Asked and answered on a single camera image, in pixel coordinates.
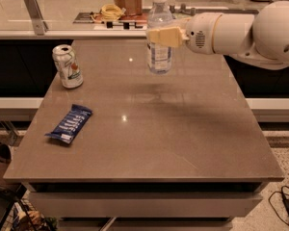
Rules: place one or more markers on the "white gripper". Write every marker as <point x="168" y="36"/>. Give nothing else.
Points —
<point x="198" y="33"/>

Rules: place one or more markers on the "clear plastic water bottle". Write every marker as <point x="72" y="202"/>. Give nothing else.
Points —
<point x="158" y="56"/>

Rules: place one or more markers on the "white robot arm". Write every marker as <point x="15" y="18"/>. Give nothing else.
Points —
<point x="260" y="40"/>

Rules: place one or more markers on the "blue rxbar wrapper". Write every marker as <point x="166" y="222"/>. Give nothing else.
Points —
<point x="69" y="127"/>

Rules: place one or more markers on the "white green soda can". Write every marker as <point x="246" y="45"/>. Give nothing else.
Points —
<point x="66" y="63"/>

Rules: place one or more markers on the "brown bag on floor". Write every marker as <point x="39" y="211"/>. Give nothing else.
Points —
<point x="5" y="159"/>

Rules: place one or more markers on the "white table drawer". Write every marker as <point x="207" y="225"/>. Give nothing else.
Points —
<point x="145" y="204"/>

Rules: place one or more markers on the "left metal glass post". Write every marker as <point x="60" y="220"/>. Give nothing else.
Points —
<point x="39" y="25"/>

